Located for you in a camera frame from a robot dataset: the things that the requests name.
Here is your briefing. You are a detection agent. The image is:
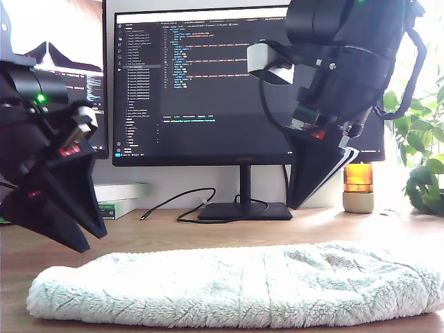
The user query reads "green leafy plant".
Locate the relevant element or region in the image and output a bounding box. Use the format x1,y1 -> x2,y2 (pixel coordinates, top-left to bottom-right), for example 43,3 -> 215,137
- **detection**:
381,69 -> 444,218

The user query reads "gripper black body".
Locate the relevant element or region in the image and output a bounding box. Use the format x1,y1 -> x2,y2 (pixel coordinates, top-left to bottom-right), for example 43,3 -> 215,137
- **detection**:
289,44 -> 393,133

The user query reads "smaller black monitor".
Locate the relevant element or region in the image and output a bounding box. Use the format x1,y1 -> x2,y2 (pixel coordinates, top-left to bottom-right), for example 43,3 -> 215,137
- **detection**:
6,0 -> 109,161

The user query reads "black cable with plug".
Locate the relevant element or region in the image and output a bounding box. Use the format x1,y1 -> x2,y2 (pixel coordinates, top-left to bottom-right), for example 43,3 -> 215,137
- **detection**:
139,187 -> 270,223

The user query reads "pale green fluffy tea towel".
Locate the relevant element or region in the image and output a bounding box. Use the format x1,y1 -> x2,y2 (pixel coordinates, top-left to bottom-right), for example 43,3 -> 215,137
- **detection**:
26,241 -> 444,330

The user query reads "white flat box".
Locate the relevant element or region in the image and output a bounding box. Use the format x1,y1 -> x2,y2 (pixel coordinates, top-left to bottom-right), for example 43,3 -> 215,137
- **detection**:
93,182 -> 153,201

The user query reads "large black monitor with stand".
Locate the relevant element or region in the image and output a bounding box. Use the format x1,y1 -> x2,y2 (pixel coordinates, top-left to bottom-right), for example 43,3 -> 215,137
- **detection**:
111,3 -> 386,221

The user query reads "thin black camera cable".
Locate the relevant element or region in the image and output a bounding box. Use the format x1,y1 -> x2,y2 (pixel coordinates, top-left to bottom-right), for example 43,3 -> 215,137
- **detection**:
259,65 -> 296,132

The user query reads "pale pot with amber glass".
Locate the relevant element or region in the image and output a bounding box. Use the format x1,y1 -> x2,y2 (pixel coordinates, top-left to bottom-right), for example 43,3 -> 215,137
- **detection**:
342,162 -> 376,214

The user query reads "white box with green label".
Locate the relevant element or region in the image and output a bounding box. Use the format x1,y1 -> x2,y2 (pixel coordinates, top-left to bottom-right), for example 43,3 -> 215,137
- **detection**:
98,199 -> 139,221

